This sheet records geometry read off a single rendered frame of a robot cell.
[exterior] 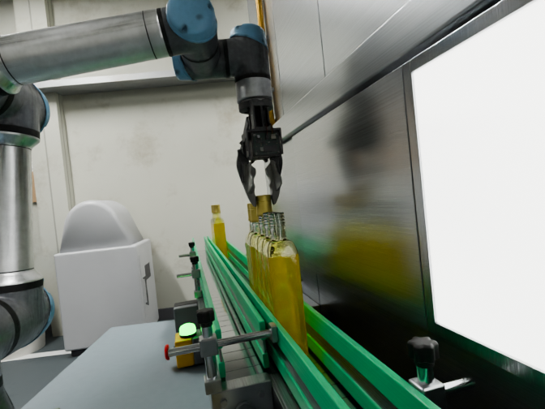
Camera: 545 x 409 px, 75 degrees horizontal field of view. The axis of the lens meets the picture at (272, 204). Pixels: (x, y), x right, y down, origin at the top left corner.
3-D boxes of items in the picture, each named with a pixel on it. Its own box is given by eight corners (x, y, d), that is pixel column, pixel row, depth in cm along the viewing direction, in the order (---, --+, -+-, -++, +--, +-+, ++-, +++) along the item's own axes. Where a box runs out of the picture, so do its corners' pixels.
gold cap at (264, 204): (274, 214, 75) (272, 194, 75) (258, 216, 74) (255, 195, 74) (271, 214, 79) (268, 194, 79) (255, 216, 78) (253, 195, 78)
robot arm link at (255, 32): (225, 40, 77) (264, 37, 78) (231, 90, 77) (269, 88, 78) (225, 21, 69) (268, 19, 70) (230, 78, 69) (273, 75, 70)
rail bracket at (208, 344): (283, 378, 56) (275, 299, 55) (173, 404, 52) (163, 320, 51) (278, 370, 59) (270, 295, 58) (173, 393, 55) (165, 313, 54)
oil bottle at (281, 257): (310, 356, 64) (298, 238, 63) (280, 363, 62) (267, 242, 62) (300, 344, 69) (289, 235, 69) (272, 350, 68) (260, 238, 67)
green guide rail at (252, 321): (269, 368, 60) (264, 320, 60) (263, 368, 60) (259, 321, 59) (206, 248, 230) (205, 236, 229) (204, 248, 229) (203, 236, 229)
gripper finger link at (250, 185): (245, 205, 70) (247, 159, 70) (240, 205, 76) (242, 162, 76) (260, 206, 71) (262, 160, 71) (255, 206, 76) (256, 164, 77)
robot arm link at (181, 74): (165, 23, 65) (225, 20, 66) (175, 52, 76) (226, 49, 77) (169, 66, 65) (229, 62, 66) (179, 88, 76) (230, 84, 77)
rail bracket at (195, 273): (203, 299, 111) (199, 256, 111) (179, 303, 109) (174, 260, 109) (202, 295, 115) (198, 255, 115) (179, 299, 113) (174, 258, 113)
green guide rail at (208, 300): (225, 377, 58) (221, 329, 58) (220, 378, 58) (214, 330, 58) (195, 250, 228) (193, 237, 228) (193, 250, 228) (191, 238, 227)
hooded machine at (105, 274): (165, 324, 361) (152, 195, 358) (148, 349, 301) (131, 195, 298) (92, 333, 357) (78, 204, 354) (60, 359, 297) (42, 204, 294)
